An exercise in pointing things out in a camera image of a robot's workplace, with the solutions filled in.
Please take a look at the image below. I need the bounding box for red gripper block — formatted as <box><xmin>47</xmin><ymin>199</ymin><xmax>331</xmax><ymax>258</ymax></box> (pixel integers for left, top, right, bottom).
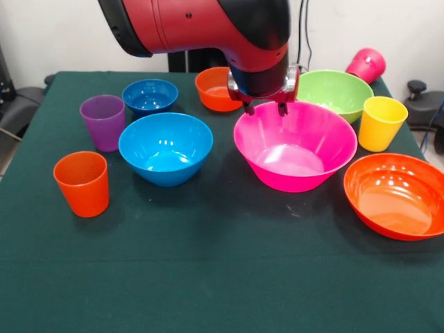
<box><xmin>227</xmin><ymin>65</ymin><xmax>301</xmax><ymax>117</ymax></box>

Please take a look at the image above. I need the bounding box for large pink bowl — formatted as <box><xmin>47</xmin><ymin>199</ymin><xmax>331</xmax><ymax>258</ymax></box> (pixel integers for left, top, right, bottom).
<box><xmin>232</xmin><ymin>99</ymin><xmax>359</xmax><ymax>194</ymax></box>

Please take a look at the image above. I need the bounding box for green bowl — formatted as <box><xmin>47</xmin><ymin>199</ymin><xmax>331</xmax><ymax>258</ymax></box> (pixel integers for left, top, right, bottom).
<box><xmin>296</xmin><ymin>69</ymin><xmax>375</xmax><ymax>124</ymax></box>

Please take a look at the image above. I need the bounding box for small orange bowl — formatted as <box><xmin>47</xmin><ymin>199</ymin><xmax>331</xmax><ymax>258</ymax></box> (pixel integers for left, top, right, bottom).
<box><xmin>194</xmin><ymin>66</ymin><xmax>244</xmax><ymax>112</ymax></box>

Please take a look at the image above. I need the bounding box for pink cup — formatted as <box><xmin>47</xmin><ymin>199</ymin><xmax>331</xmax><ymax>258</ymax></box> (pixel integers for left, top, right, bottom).
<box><xmin>345</xmin><ymin>47</ymin><xmax>387</xmax><ymax>87</ymax></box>

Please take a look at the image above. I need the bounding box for light blue bowl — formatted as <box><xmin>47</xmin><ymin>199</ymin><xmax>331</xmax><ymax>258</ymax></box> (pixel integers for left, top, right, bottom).
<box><xmin>118</xmin><ymin>112</ymin><xmax>214</xmax><ymax>187</ymax></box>

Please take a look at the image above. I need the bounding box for yellow cup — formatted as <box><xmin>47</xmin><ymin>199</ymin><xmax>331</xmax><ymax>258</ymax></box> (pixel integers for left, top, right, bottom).
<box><xmin>358</xmin><ymin>96</ymin><xmax>409</xmax><ymax>153</ymax></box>

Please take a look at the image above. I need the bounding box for small dark blue bowl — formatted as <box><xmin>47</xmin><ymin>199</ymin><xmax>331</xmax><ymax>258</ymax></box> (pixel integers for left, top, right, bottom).
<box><xmin>121</xmin><ymin>78</ymin><xmax>179</xmax><ymax>117</ymax></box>

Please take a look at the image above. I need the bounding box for large shallow orange bowl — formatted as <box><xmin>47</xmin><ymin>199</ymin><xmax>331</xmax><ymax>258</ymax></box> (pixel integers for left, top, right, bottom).
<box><xmin>343</xmin><ymin>153</ymin><xmax>444</xmax><ymax>242</ymax></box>

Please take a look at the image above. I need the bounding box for dark green table cloth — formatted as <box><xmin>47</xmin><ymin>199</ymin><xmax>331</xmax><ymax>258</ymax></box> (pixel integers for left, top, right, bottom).
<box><xmin>0</xmin><ymin>71</ymin><xmax>444</xmax><ymax>333</ymax></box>

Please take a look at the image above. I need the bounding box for purple cup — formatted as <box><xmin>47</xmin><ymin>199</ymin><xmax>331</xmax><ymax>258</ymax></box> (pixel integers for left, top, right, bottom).
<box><xmin>79</xmin><ymin>94</ymin><xmax>126</xmax><ymax>153</ymax></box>

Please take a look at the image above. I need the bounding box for orange cup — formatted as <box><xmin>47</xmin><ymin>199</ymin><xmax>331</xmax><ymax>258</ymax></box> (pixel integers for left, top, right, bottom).
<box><xmin>53</xmin><ymin>151</ymin><xmax>110</xmax><ymax>219</ymax></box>

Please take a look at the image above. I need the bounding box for black hanging cable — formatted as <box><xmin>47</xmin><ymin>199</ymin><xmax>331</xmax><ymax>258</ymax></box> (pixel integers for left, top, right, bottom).
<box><xmin>297</xmin><ymin>0</ymin><xmax>313</xmax><ymax>69</ymax></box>

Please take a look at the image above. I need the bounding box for black pedestal leg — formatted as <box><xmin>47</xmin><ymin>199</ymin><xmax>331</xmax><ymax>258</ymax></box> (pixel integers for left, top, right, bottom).
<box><xmin>403</xmin><ymin>80</ymin><xmax>444</xmax><ymax>155</ymax></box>
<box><xmin>0</xmin><ymin>74</ymin><xmax>56</xmax><ymax>142</ymax></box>

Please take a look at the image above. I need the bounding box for blue cable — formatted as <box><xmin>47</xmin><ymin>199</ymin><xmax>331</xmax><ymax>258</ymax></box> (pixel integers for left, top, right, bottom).
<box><xmin>420</xmin><ymin>99</ymin><xmax>444</xmax><ymax>151</ymax></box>

